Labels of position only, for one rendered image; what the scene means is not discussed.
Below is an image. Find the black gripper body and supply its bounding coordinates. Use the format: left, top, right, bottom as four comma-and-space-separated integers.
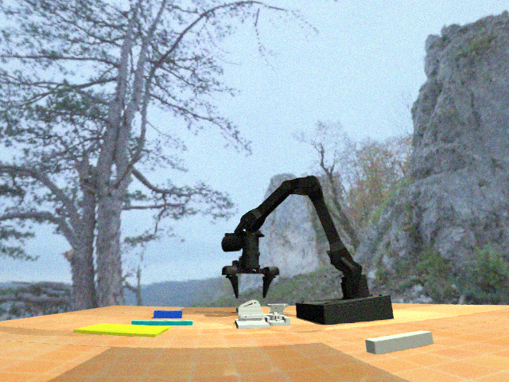
222, 249, 280, 276

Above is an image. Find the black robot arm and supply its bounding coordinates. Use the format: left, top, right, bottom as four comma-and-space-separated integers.
221, 175, 374, 299

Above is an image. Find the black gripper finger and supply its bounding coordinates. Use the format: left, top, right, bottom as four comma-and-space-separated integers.
262, 276, 276, 298
226, 275, 239, 298

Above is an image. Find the teal flat bar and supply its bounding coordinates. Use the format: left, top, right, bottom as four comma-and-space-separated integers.
130, 320, 193, 326

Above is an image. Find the yellow flat plate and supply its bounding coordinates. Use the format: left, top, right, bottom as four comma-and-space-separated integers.
73, 323, 171, 337

